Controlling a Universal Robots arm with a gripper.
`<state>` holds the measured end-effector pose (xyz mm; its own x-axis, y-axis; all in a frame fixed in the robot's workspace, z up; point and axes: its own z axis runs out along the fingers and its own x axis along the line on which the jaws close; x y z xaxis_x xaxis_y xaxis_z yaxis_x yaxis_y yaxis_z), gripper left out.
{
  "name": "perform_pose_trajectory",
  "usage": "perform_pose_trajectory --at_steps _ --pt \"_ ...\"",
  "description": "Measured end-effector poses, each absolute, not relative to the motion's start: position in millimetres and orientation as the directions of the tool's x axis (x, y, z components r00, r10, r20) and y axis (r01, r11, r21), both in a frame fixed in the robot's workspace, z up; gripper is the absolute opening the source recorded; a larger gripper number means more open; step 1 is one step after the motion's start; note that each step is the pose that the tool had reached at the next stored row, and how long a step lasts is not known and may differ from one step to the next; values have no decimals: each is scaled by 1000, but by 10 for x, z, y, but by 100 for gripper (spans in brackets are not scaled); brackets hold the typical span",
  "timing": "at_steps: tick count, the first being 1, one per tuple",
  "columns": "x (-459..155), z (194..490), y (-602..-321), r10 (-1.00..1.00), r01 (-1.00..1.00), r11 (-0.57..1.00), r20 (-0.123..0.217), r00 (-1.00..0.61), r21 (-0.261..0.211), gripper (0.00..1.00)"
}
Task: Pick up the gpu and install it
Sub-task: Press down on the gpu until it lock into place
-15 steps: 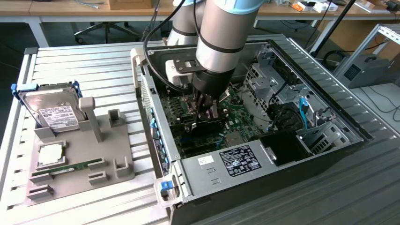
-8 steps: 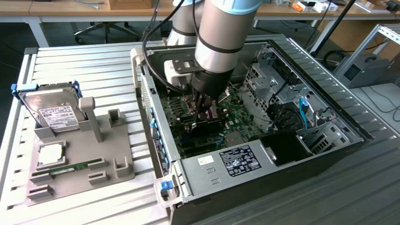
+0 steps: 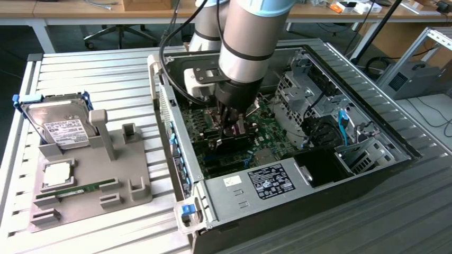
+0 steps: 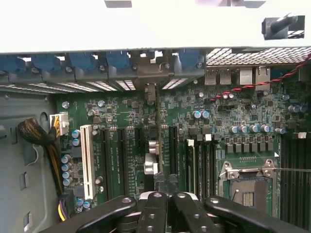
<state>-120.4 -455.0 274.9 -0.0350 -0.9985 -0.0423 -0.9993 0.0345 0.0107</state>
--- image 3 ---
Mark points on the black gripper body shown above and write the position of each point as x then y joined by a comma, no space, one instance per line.
238,98

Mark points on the graphics card with fan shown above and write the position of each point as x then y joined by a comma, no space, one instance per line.
232,144

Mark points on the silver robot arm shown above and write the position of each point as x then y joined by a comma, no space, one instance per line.
247,39

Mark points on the CPU socket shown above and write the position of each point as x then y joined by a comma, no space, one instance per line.
214,119

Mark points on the metal socket cover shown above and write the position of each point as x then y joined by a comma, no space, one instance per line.
256,105

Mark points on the black RAM stick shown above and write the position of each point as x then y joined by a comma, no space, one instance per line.
211,135

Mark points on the green motherboard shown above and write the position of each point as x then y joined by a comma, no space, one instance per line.
275,132

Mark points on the silver chipset heatsink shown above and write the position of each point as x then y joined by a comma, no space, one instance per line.
267,157

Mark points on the silver disk bay cage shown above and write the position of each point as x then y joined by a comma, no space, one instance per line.
296,92

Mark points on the silver power supply unit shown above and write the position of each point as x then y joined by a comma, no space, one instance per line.
226,201

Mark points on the blue case latch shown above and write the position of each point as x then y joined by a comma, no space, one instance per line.
187,210

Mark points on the open black PC case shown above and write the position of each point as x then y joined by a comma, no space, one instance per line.
300,211

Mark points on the office chair base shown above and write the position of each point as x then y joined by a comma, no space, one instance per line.
120,31

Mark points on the brown cardboard box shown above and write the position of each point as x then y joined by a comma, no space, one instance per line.
148,5

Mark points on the orange small box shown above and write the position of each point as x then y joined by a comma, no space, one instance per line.
338,7

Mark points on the hard disk in blue caddy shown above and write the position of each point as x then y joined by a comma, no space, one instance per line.
63,127

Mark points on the grey plastic parts rack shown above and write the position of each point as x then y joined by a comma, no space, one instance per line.
92,190

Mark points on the green RAM stick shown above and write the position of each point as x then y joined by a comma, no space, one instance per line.
88,187

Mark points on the black slanted pole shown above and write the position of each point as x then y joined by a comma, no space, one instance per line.
382,23

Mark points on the grey control box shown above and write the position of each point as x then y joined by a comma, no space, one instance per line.
416,82

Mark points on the silver CPU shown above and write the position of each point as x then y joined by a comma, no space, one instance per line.
58,174

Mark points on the wooden desk with clutter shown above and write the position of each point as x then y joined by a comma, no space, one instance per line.
406,14

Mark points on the long wooden desk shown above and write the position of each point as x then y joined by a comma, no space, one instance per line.
71,10

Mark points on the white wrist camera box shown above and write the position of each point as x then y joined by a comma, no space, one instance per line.
192,84

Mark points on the aluminium profile frame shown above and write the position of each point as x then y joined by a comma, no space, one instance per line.
423,35

